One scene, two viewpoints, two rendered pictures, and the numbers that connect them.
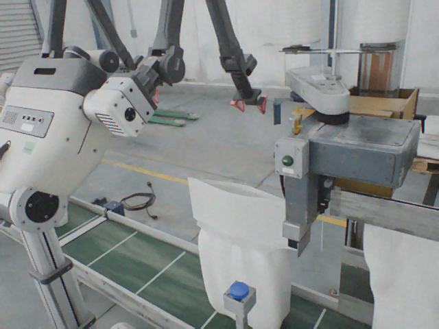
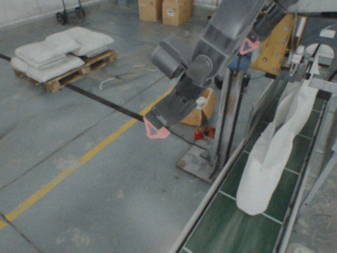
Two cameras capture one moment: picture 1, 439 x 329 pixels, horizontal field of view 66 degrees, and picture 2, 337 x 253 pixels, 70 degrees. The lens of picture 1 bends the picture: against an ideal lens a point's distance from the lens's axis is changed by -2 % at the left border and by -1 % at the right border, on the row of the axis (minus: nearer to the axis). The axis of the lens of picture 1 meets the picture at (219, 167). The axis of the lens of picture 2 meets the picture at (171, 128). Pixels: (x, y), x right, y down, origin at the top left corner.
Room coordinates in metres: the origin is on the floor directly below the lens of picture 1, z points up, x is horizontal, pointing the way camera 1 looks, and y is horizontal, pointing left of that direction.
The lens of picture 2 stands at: (1.74, 0.80, 1.66)
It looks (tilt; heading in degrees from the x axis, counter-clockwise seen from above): 40 degrees down; 266
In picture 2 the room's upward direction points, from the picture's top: straight up
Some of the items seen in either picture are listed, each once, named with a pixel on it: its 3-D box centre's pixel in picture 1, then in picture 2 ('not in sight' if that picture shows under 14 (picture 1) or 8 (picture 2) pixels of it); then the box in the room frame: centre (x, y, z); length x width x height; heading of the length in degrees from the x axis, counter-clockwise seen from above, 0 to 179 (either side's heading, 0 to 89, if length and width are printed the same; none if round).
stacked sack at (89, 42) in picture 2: not in sight; (89, 42); (2.71, -2.78, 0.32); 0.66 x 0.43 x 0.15; 50
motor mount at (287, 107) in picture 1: (317, 124); (262, 36); (1.21, -0.38, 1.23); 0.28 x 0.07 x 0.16; 52
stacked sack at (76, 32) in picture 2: not in sight; (70, 37); (3.04, -3.04, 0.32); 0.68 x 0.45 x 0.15; 52
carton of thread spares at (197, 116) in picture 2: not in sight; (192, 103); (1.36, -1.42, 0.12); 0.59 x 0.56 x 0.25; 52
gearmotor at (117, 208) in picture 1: (104, 208); not in sight; (2.31, 0.91, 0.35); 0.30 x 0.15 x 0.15; 52
